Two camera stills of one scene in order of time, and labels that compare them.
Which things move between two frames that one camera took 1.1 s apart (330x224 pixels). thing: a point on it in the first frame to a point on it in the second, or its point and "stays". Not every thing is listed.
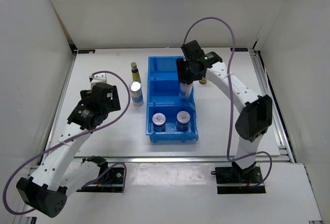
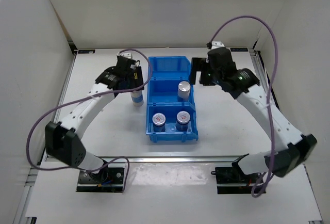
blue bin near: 170,110 stays
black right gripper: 181,64 to 200,65
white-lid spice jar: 183,118 stays
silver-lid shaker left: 136,91 stays
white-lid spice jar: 159,120 stays
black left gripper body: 113,105 to 132,83
